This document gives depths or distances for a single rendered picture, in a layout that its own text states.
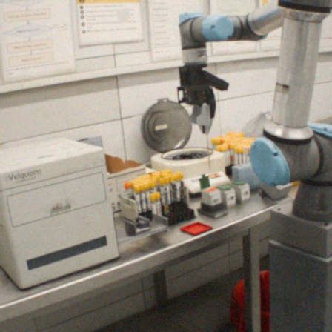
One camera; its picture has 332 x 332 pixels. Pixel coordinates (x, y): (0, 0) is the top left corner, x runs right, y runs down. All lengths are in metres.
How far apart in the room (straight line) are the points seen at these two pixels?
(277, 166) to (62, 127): 0.99
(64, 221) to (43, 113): 0.70
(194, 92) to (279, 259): 0.53
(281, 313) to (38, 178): 0.75
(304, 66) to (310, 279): 0.53
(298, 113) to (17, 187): 0.65
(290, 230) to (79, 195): 0.54
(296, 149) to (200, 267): 1.37
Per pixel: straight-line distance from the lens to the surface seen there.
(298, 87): 1.02
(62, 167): 1.13
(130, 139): 1.95
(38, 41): 1.76
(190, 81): 1.38
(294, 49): 1.01
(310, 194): 1.19
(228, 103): 2.26
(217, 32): 1.26
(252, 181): 1.66
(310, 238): 1.20
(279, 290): 1.32
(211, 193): 1.47
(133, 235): 1.29
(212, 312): 2.12
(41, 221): 1.13
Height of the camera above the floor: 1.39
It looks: 13 degrees down
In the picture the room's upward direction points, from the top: 6 degrees counter-clockwise
